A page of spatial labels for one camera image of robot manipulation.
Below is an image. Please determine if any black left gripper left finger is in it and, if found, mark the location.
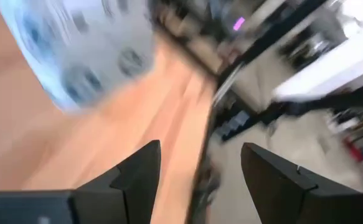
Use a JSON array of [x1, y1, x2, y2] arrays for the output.
[[0, 139, 163, 224]]

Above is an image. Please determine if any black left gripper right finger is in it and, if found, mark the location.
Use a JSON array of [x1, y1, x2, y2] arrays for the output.
[[240, 142, 363, 224]]

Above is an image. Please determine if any white desk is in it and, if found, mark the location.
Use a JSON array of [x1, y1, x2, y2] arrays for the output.
[[273, 40, 363, 102]]

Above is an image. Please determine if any grey printed gauze packet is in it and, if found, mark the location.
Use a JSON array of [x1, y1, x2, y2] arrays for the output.
[[0, 0, 157, 113]]

